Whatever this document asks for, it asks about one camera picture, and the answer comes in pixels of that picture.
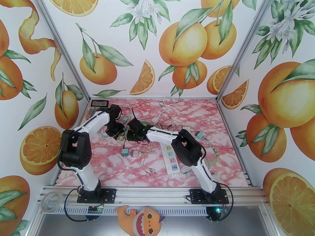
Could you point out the pink grey charger plug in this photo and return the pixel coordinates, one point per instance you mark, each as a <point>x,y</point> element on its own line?
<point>134,153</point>

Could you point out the long white power strip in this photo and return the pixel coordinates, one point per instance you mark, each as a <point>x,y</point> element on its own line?
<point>171,166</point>

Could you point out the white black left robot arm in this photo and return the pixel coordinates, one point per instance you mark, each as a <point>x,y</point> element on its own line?
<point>96,122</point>

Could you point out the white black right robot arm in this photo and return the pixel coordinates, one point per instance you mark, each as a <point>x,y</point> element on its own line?
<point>160,135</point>

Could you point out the black gold desk calculator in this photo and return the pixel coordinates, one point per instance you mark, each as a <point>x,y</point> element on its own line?
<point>98,103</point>

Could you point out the small white adapter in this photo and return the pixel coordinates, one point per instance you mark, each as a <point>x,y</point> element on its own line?
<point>187,128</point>

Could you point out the small blue circuit board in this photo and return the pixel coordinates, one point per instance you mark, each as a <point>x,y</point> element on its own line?
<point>96,209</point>

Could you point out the orange plush monster toy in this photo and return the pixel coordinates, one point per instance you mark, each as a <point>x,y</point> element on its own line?
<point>145,222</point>

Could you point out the clear tape roll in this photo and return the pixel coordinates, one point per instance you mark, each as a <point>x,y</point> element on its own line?
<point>43,201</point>

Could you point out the circuit board with green light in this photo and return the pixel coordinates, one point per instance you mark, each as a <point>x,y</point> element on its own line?
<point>217,210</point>

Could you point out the aluminium mounting rail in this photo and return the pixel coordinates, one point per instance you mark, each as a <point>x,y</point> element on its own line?
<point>147,193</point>

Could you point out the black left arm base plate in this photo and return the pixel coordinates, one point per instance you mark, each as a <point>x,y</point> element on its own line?
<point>109,195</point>

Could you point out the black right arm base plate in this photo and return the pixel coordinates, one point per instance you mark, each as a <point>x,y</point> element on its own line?
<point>196,196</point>

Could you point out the aluminium frame post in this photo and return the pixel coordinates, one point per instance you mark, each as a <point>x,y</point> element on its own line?
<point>63,45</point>
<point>245,45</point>

